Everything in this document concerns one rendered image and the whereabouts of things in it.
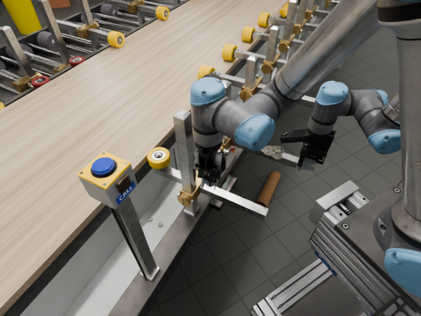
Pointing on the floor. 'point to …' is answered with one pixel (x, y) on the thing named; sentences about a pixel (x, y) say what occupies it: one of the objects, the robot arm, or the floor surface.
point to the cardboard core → (268, 189)
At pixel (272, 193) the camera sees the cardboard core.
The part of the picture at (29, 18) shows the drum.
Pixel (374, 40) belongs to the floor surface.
